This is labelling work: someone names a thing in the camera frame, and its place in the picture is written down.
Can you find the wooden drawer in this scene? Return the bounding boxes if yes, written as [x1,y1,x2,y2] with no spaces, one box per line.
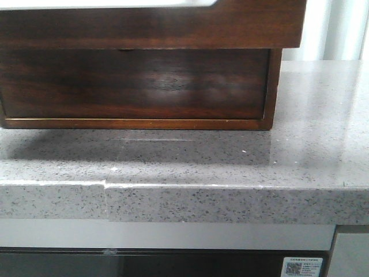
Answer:
[1,1,306,49]
[0,48,271,119]

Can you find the dark wooden drawer cabinet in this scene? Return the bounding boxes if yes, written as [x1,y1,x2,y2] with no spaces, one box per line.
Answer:
[0,47,283,130]

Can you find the white tray in drawer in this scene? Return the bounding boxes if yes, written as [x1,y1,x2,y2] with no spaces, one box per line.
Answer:
[1,0,217,10]

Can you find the white QR code label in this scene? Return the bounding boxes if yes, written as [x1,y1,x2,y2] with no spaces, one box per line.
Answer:
[281,257,323,277]

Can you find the grey under-counter panel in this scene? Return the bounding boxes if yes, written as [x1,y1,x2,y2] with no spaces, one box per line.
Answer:
[1,219,335,250]

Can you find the white cabinet door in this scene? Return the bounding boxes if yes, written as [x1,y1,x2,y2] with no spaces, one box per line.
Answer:
[327,230,368,277]

